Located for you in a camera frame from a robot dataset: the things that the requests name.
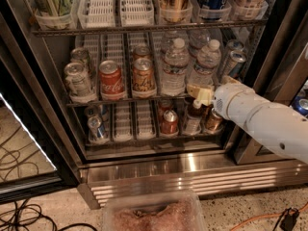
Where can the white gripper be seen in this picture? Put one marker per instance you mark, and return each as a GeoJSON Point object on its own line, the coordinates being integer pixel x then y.
{"type": "Point", "coordinates": [226, 100]}

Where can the water bottle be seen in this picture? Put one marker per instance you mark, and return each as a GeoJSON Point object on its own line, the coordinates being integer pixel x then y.
{"type": "Point", "coordinates": [207, 61]}
{"type": "Point", "coordinates": [198, 39]}
{"type": "Point", "coordinates": [167, 40]}
{"type": "Point", "coordinates": [175, 64]}

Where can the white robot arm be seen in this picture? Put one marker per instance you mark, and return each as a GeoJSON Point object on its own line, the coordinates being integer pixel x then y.
{"type": "Point", "coordinates": [277, 127]}

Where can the small white-capped bottle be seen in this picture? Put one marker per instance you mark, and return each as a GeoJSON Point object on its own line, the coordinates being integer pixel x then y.
{"type": "Point", "coordinates": [192, 118]}

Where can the pepsi cans neighbouring fridge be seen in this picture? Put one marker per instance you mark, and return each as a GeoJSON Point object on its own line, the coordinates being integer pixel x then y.
{"type": "Point", "coordinates": [300, 103]}

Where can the gold top shelf can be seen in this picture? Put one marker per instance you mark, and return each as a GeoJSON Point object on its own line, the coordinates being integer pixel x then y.
{"type": "Point", "coordinates": [172, 10]}

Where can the stainless steel fridge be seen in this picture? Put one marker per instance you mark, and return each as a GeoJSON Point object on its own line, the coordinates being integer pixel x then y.
{"type": "Point", "coordinates": [136, 159]}

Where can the open glass fridge door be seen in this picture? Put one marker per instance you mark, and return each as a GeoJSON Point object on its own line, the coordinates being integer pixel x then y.
{"type": "Point", "coordinates": [33, 157]}

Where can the silver blue front can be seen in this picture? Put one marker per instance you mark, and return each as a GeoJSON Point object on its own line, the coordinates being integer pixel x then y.
{"type": "Point", "coordinates": [233, 63]}

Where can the silver blue can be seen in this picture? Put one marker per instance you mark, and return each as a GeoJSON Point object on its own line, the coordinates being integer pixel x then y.
{"type": "Point", "coordinates": [233, 63]}
{"type": "Point", "coordinates": [233, 44]}

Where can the bronze bottom front can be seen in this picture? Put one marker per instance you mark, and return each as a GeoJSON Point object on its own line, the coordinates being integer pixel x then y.
{"type": "Point", "coordinates": [213, 122]}

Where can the silver blue rear can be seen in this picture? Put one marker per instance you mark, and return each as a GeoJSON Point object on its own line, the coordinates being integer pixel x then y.
{"type": "Point", "coordinates": [233, 44]}

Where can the red bottom rear can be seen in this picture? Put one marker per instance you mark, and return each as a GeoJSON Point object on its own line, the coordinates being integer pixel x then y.
{"type": "Point", "coordinates": [163, 105]}

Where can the red bottom front can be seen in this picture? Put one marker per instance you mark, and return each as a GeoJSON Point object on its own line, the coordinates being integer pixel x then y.
{"type": "Point", "coordinates": [169, 124]}

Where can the orange front soda can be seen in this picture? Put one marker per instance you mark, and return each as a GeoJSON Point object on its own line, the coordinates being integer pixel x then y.
{"type": "Point", "coordinates": [144, 84]}

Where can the orange soda can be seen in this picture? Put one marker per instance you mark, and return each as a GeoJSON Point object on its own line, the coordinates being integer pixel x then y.
{"type": "Point", "coordinates": [141, 51]}
{"type": "Point", "coordinates": [144, 84]}

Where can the orange rear soda can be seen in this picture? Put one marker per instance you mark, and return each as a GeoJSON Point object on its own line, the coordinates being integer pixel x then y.
{"type": "Point", "coordinates": [141, 51]}

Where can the red coca-cola can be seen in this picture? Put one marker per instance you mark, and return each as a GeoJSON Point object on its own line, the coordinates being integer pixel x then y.
{"type": "Point", "coordinates": [111, 80]}

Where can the blue white bottom can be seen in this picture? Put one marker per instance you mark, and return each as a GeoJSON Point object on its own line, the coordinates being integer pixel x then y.
{"type": "Point", "coordinates": [97, 130]}

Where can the rear bottom left can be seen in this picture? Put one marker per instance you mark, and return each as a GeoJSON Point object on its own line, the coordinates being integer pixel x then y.
{"type": "Point", "coordinates": [97, 110]}

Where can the silver front left can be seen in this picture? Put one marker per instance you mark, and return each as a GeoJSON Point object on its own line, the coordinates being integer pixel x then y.
{"type": "Point", "coordinates": [79, 83]}

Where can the silver rear left can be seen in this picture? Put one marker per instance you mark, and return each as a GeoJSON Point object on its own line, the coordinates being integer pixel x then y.
{"type": "Point", "coordinates": [82, 55]}

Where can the clear plastic bin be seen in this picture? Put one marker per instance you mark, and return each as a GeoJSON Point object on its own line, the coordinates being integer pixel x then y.
{"type": "Point", "coordinates": [164, 211]}

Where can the black power plug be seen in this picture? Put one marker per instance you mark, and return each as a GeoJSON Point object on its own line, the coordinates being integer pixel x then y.
{"type": "Point", "coordinates": [289, 219]}

